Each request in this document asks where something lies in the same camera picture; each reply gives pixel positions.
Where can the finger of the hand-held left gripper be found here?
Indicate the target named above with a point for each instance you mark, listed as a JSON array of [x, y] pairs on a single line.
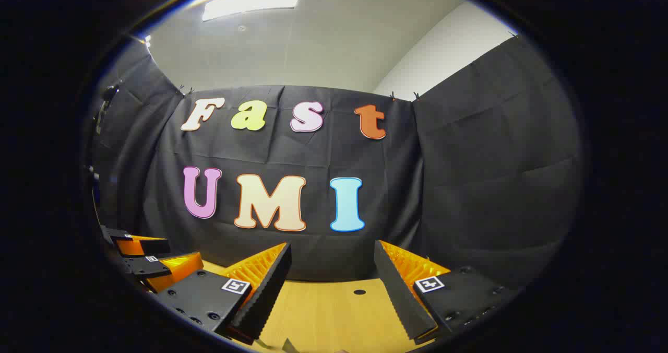
[[148, 246], [156, 265]]

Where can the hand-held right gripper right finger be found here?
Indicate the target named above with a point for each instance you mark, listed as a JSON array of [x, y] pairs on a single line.
[[399, 295]]

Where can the black backdrop cloth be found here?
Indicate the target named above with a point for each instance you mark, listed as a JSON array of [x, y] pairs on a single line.
[[469, 175]]

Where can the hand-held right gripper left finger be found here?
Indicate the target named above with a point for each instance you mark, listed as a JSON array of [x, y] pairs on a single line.
[[263, 295]]

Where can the ceiling light panel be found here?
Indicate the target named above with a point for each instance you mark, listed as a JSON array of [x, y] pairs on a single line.
[[250, 0]]

